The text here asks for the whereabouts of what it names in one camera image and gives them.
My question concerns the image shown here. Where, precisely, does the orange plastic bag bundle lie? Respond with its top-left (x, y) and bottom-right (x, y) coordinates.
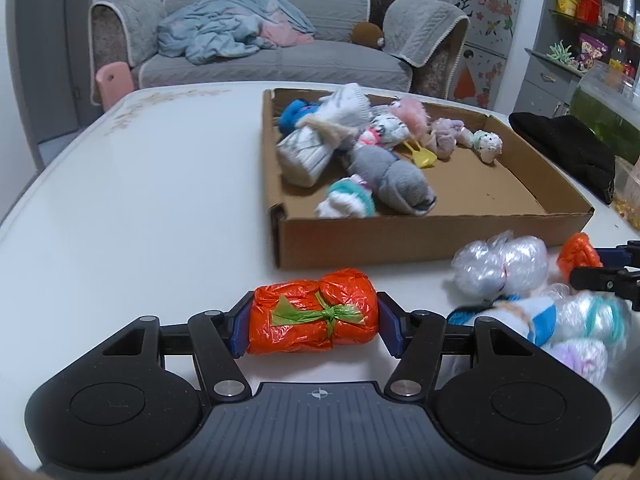
top-left (247, 269), bottom-right (378, 354)

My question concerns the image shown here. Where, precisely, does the purple-banded bubble wrap bundle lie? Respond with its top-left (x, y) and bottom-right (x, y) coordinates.
top-left (544, 338), bottom-right (608, 386)

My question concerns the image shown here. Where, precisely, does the white mesh sock bundle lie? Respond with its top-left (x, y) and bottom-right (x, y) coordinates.
top-left (276, 127), bottom-right (335, 188)

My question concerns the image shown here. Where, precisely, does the white green-print sock bundle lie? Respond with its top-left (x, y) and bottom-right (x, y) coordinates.
top-left (356, 113), bottom-right (410, 150)

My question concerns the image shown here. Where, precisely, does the pink fluffy bird toy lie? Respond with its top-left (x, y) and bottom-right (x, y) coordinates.
top-left (390, 96), bottom-right (431, 142)

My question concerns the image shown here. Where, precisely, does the teal-banded plastic bundle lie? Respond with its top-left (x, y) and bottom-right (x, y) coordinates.
top-left (550, 290), bottom-right (631, 353)

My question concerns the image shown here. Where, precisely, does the blue white sock bundle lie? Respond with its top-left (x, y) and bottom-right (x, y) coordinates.
top-left (448, 296), bottom-right (556, 347)

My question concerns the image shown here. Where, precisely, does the clear plastic wrapped bundle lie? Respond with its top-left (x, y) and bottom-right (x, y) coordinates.
top-left (451, 231), bottom-right (549, 300)

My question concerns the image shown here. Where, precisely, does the black knit hat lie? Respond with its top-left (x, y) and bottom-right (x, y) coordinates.
top-left (509, 112), bottom-right (615, 205)

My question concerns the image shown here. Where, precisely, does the grey sock bundle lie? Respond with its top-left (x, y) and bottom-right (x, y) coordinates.
top-left (347, 145), bottom-right (437, 216)

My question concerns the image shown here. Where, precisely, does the teal pink white sock bundle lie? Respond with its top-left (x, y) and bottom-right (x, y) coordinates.
top-left (316, 174), bottom-right (376, 219)

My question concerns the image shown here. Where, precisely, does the glass fish tank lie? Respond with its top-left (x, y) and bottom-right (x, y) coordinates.
top-left (570, 62), bottom-right (639, 165)

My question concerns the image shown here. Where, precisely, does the brown cardboard box tray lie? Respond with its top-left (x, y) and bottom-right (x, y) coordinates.
top-left (262, 84), bottom-right (593, 270)

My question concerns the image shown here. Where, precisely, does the white spotted sock bundle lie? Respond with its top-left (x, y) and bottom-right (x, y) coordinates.
top-left (458, 128), bottom-right (503, 165)

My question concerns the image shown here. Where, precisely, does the yellow plastic toy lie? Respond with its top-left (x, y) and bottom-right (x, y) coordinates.
top-left (404, 140), bottom-right (437, 169)

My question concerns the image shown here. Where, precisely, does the pastel knit bundle in bag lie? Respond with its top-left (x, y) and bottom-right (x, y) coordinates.
top-left (426, 117), bottom-right (464, 160)

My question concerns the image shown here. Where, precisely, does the blue knit sock bundle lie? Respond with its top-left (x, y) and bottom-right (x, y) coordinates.
top-left (278, 99), bottom-right (319, 136)

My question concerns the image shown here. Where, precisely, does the grey storage cabinet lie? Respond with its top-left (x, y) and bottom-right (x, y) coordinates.
top-left (514, 0), bottom-right (623, 117)

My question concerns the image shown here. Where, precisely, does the pink plastic chair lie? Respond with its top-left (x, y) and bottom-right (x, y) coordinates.
top-left (96, 62), bottom-right (134, 112)

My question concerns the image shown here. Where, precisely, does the decorated refrigerator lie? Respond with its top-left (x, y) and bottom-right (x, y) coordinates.
top-left (442, 0), bottom-right (521, 110)

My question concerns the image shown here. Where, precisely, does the grey fabric sofa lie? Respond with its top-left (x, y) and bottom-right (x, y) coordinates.
top-left (89, 0), bottom-right (469, 98)

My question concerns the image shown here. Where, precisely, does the brown plush toy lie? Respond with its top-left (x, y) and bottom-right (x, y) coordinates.
top-left (349, 22), bottom-right (385, 50)

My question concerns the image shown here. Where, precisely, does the light blue crumpled blanket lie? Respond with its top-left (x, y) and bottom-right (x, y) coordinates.
top-left (157, 0), bottom-right (316, 65)

